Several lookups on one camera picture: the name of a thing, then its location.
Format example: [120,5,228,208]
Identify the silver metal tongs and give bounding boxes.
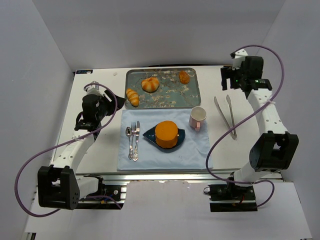
[213,94,235,130]

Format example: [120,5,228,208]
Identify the orange cylindrical cake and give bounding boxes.
[155,120,178,149]

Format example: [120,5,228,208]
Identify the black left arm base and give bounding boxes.
[76,175,125,210]

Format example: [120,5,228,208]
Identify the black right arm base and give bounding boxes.
[203,183,258,213]

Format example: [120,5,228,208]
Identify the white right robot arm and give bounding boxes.
[220,51,299,187]

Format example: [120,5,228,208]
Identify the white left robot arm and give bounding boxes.
[37,87,126,210]

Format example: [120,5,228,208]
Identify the striped long bread roll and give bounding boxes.
[126,88,140,107]

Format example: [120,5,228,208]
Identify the round knotted bread bun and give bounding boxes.
[141,77,160,93]

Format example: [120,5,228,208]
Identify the silver fork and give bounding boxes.
[130,122,137,159]

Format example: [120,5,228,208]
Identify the silver spoon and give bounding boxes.
[125,126,133,159]

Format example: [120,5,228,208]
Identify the small brown pastry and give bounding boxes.
[179,70,190,84]

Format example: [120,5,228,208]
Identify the pink ceramic mug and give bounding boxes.
[189,106,207,132]

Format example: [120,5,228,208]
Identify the dark blue leaf plate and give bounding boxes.
[142,126,186,153]

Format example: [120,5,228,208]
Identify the floral metal tray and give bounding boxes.
[125,67,201,109]

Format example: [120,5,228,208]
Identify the silver table knife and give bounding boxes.
[133,121,140,162]

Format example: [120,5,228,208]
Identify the light blue cloth placemat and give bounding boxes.
[117,108,211,171]

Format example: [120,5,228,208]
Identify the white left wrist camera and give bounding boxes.
[83,81,106,97]

